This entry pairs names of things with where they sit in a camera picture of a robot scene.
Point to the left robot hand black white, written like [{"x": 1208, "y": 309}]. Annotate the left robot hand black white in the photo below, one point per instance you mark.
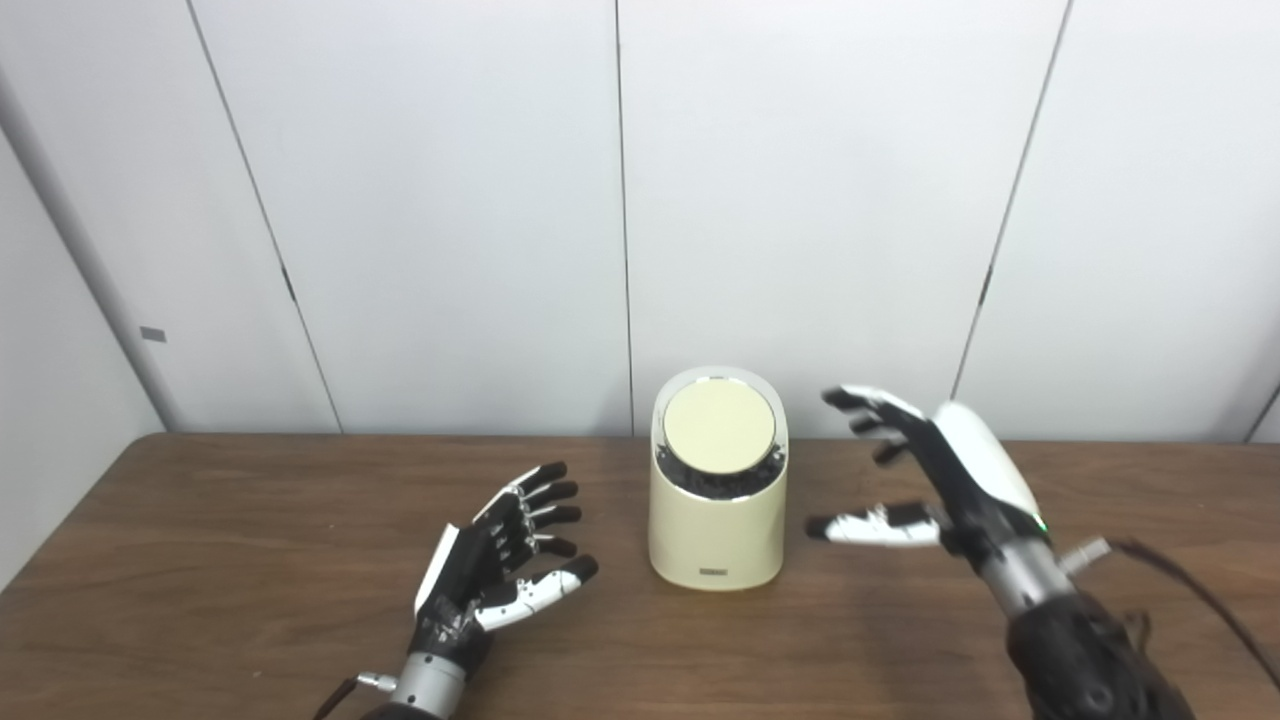
[{"x": 470, "y": 575}]

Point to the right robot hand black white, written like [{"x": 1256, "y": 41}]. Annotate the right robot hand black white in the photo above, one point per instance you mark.
[{"x": 970, "y": 480}]

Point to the round cream bin lid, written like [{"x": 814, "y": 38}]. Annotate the round cream bin lid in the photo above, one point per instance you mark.
[{"x": 719, "y": 425}]

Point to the cream-colored bin body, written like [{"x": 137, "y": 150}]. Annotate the cream-colored bin body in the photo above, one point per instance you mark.
[{"x": 715, "y": 535}]

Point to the black bin liner bag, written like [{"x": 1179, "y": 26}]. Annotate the black bin liner bag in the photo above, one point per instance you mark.
[{"x": 715, "y": 485}]

